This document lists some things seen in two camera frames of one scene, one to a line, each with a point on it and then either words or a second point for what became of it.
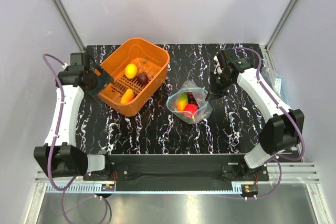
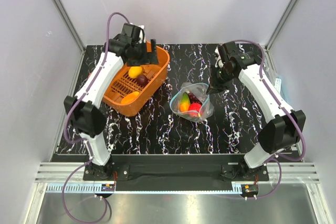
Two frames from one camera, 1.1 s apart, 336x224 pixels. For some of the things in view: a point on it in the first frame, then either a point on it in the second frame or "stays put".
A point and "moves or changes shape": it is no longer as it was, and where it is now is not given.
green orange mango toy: (182, 102) moves or changes shape
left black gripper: (103, 80) → (149, 58)
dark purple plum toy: (143, 78) stays put
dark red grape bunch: (191, 98) moves or changes shape
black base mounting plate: (179, 172) stays put
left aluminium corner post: (62, 11) stays put
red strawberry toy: (190, 109) moves or changes shape
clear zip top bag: (189, 103) stays put
